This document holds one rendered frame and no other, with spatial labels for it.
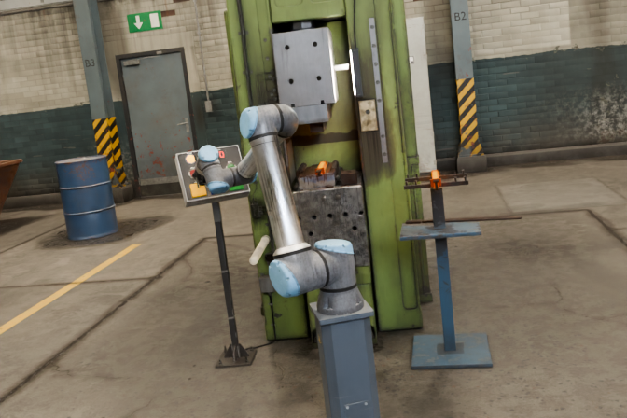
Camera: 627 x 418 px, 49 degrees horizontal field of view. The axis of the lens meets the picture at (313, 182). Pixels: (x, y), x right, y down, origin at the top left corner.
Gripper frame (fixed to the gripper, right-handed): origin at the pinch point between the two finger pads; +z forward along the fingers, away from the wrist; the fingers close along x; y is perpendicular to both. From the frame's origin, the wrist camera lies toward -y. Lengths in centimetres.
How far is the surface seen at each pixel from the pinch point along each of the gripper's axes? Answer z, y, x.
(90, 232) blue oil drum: 443, -142, -48
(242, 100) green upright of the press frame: 11, -49, 36
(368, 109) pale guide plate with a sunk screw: -8, -23, 99
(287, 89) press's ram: -12, -40, 56
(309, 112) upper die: -8, -26, 65
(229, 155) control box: 10.9, -16.2, 21.2
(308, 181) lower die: 12, 6, 60
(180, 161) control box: 10.9, -16.8, -5.4
